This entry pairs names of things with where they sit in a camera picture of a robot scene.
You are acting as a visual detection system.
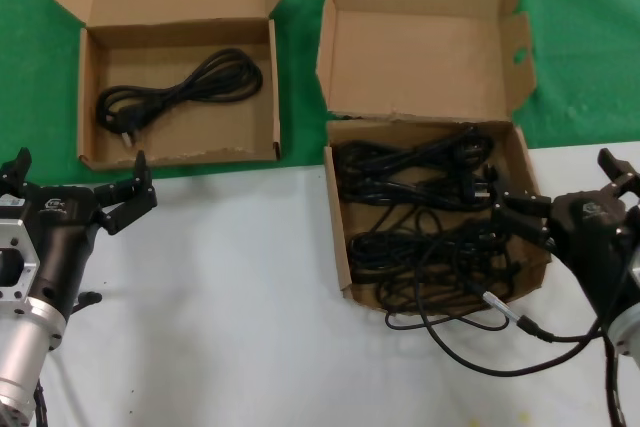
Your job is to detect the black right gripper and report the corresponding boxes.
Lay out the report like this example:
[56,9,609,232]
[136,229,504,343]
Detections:
[485,147,640,322]

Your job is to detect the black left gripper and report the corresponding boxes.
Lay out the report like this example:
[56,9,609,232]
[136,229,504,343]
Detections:
[0,147,160,319]

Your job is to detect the black power cord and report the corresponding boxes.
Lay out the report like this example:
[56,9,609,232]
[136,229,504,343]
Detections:
[347,210,525,317]
[333,125,505,212]
[95,47,265,146]

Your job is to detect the cardboard box with torn lid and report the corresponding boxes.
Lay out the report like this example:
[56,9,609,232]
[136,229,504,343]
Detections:
[314,0,555,317]

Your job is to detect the green table cloth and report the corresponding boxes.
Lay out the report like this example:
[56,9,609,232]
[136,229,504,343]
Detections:
[0,0,640,183]

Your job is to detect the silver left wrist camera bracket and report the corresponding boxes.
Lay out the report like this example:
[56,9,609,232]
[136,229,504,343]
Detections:
[0,192,42,305]

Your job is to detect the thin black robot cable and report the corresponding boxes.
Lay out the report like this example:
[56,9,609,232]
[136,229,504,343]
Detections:
[383,206,627,427]

